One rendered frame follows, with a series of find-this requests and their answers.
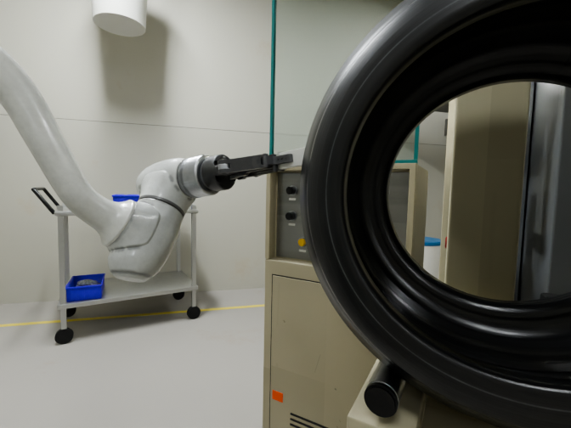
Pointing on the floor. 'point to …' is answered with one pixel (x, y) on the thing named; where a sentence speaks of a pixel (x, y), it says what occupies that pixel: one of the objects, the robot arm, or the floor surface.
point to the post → (487, 189)
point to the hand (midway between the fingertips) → (295, 158)
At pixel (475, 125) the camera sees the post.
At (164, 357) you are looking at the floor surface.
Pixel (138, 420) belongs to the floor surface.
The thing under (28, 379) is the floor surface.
